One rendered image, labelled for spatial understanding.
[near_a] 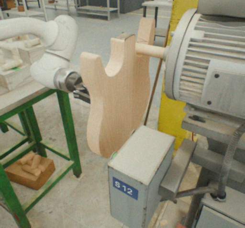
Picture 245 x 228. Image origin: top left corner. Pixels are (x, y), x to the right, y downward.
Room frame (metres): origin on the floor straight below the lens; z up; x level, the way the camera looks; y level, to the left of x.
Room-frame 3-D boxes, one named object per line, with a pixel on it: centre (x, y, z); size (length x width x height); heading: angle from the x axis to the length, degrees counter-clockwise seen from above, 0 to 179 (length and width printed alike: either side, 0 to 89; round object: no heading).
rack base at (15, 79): (1.07, 0.67, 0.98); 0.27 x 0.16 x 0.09; 59
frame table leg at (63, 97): (1.11, 0.39, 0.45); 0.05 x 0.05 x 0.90; 59
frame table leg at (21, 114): (1.40, 0.86, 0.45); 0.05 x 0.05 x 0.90; 59
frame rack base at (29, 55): (1.20, 0.58, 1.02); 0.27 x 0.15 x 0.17; 59
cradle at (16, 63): (1.02, 0.59, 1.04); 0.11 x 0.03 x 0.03; 149
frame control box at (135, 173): (0.32, -0.12, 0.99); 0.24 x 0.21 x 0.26; 59
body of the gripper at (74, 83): (0.68, 0.16, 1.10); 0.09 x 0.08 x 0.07; 59
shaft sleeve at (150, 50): (0.64, -0.05, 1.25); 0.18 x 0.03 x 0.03; 59
